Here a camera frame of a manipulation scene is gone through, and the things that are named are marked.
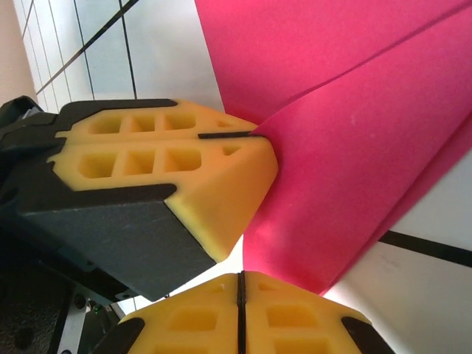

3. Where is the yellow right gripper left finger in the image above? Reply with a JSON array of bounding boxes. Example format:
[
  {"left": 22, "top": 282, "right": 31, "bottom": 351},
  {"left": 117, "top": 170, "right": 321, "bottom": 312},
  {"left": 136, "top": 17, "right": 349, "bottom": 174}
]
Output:
[{"left": 91, "top": 272, "right": 243, "bottom": 354}]

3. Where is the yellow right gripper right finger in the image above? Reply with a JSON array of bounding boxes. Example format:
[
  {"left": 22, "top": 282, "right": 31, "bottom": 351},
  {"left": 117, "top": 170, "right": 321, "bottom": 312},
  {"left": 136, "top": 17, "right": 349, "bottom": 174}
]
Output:
[{"left": 241, "top": 271, "right": 392, "bottom": 354}]

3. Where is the pink paper sheet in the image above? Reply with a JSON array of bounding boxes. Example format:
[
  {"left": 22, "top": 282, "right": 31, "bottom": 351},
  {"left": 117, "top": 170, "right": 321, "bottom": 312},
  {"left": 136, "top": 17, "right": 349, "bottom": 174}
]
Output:
[{"left": 193, "top": 0, "right": 472, "bottom": 296}]

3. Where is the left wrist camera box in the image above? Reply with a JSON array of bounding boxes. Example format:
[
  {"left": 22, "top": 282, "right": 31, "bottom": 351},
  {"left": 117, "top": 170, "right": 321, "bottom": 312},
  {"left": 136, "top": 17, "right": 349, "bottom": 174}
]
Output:
[{"left": 62, "top": 285, "right": 128, "bottom": 354}]

